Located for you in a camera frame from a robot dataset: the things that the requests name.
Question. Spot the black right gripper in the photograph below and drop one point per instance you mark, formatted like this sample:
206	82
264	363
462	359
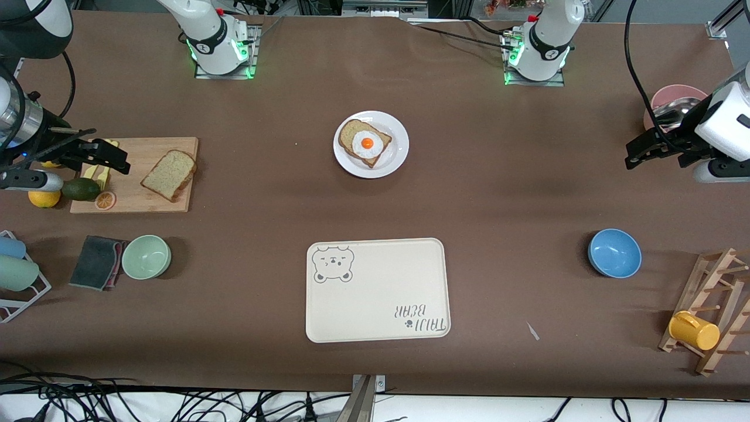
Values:
51	145

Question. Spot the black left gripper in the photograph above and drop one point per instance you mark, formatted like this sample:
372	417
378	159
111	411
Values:
681	142

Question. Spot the brown bread slice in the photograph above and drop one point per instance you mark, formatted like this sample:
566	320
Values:
170	174
348	133

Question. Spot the white round plate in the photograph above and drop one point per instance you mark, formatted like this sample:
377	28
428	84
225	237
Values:
395	149

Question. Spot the fried egg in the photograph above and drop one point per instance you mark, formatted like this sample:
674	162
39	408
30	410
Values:
368	143

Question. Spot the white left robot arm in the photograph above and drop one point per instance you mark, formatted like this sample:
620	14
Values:
548	41

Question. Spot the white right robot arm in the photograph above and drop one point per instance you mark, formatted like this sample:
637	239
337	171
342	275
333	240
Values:
217	41

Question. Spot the yellow plastic fork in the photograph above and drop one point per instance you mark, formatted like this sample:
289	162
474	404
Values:
105	179

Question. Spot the yellow plastic knife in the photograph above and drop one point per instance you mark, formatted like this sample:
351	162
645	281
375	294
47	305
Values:
91	172

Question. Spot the green avocado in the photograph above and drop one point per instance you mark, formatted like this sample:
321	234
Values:
82	189

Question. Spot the orange slice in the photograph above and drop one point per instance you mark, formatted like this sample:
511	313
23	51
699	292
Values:
105	200

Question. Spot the metal spoon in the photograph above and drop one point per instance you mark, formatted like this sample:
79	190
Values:
674	111

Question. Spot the wooden cutting board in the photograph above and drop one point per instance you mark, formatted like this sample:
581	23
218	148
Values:
140	199

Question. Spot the oval yellow lemon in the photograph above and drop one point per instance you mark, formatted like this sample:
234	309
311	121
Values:
51	164

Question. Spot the pink bowl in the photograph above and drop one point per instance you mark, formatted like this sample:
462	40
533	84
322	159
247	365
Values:
679	92

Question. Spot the round yellow citrus fruit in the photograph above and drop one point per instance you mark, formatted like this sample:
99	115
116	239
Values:
44	199

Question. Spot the blue bowl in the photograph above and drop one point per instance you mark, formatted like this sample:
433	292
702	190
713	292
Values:
614	253

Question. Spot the mint green bowl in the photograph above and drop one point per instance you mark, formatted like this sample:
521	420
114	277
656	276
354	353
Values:
146	257

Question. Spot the grey folded cloth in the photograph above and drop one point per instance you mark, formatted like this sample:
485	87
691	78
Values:
94	262

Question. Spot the light blue cup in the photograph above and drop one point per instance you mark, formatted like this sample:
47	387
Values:
10	247

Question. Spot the wooden mug rack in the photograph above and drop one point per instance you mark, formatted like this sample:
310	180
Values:
703	281

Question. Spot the pale green cup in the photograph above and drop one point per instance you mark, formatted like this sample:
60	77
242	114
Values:
17	274

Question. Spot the yellow mug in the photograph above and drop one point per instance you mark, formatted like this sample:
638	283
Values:
694	331

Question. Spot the colourful flower bunch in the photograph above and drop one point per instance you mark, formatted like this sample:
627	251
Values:
504	6

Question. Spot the small tape scrap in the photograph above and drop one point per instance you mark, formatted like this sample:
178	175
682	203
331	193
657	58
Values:
532	332

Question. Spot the cream tray with bear print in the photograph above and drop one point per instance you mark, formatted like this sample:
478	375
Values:
378	299

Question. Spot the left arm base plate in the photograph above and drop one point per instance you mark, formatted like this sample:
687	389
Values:
556	82

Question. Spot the metal corner bracket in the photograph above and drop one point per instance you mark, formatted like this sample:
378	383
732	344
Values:
718	30

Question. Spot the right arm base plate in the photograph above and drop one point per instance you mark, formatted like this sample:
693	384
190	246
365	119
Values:
253	53

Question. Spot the metal mounting bracket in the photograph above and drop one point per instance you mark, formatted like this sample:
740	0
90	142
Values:
364	401

